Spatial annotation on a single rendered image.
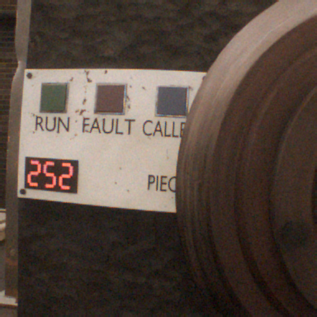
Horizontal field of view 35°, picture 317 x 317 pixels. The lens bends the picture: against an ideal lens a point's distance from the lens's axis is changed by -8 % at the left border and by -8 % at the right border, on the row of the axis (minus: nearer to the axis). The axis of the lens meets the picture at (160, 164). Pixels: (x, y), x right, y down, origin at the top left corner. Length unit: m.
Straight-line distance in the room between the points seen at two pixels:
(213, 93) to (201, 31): 0.18
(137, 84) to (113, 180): 0.13
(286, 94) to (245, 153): 0.07
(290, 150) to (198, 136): 0.12
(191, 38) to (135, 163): 0.18
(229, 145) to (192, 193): 0.06
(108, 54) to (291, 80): 0.30
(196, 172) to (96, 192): 0.20
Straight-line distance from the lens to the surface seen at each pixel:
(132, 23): 0.72
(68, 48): 0.73
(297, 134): 0.45
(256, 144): 0.49
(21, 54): 3.42
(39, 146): 0.71
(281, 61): 0.52
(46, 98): 0.71
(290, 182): 0.45
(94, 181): 0.69
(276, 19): 0.55
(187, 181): 0.53
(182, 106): 0.66
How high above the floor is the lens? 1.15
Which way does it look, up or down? 3 degrees down
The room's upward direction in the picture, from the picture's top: 3 degrees clockwise
